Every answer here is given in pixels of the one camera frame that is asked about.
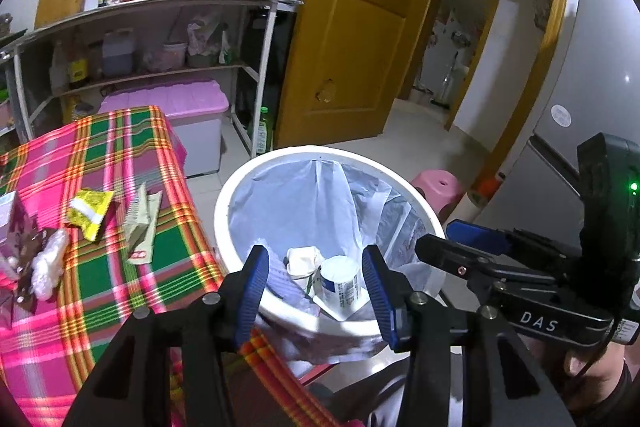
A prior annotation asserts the purple milk carton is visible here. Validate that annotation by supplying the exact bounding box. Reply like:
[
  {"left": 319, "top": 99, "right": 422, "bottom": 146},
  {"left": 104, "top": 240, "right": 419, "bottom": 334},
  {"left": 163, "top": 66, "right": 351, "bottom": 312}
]
[{"left": 0, "top": 191, "right": 42, "bottom": 281}]

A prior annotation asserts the metal shelf counter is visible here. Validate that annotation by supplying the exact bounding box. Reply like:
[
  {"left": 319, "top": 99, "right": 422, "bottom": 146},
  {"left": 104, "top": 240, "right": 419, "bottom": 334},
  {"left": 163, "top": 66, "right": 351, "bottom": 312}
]
[{"left": 1, "top": 0, "right": 303, "bottom": 144}]

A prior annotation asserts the yellow wooden door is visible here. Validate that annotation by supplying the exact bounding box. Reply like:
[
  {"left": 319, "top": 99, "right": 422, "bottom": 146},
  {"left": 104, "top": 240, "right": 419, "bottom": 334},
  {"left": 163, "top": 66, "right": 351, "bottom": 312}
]
[{"left": 276, "top": 0, "right": 430, "bottom": 147}]

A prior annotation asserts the brown coffee sachet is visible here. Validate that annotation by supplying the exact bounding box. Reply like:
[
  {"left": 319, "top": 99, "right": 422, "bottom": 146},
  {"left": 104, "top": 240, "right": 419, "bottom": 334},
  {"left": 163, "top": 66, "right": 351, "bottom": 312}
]
[{"left": 14, "top": 230, "right": 48, "bottom": 313}]

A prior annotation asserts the white paper cup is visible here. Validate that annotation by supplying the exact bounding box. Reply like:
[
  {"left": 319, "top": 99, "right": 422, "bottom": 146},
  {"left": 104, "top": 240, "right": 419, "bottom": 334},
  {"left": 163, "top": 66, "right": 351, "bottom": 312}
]
[{"left": 312, "top": 256, "right": 361, "bottom": 322}]

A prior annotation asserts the clear plastic wrap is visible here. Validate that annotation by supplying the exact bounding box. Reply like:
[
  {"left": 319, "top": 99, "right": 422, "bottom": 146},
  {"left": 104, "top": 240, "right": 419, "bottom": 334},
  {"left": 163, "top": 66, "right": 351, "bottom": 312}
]
[{"left": 32, "top": 229, "right": 70, "bottom": 301}]

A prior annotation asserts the pink plastic stool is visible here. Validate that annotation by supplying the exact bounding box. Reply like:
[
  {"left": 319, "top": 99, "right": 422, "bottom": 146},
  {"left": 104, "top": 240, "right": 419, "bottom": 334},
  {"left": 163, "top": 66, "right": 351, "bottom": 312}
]
[{"left": 411, "top": 169, "right": 464, "bottom": 221}]

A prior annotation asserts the white trash bin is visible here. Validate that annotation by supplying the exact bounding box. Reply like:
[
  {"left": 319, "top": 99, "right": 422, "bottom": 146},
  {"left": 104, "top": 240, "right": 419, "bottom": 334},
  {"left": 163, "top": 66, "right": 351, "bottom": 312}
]
[{"left": 214, "top": 145, "right": 445, "bottom": 364}]

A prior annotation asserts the white paper bag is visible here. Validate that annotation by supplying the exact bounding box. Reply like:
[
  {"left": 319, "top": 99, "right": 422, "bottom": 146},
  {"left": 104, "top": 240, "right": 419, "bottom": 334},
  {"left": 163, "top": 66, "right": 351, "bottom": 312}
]
[{"left": 284, "top": 246, "right": 326, "bottom": 294}]

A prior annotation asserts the green paper wrapper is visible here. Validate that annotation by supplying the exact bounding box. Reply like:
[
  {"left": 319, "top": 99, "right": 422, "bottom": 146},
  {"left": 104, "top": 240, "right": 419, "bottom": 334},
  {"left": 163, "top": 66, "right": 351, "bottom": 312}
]
[{"left": 122, "top": 182, "right": 163, "bottom": 265}]

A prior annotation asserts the yellow snack packet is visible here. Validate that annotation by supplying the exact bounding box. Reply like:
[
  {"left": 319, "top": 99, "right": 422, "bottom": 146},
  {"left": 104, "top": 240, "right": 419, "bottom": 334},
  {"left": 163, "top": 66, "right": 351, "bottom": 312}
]
[{"left": 66, "top": 188, "right": 114, "bottom": 243}]

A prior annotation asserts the plaid tablecloth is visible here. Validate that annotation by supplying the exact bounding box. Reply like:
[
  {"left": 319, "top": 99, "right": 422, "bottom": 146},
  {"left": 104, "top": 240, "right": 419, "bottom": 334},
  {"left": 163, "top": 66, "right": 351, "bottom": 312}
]
[{"left": 0, "top": 105, "right": 342, "bottom": 427}]

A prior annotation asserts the person right hand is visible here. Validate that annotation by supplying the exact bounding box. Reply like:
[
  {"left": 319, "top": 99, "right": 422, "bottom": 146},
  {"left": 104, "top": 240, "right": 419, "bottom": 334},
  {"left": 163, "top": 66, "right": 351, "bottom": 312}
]
[{"left": 563, "top": 343, "right": 625, "bottom": 410}]

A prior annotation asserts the green bottle on floor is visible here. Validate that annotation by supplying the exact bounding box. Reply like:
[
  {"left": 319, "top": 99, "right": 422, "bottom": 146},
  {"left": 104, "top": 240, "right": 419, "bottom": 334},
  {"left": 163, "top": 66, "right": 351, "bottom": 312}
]
[{"left": 256, "top": 106, "right": 272, "bottom": 155}]

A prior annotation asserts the pink lid storage box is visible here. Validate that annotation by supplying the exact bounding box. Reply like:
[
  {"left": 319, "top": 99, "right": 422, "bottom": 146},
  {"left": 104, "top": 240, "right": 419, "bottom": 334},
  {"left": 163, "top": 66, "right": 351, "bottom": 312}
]
[{"left": 100, "top": 79, "right": 229, "bottom": 176}]

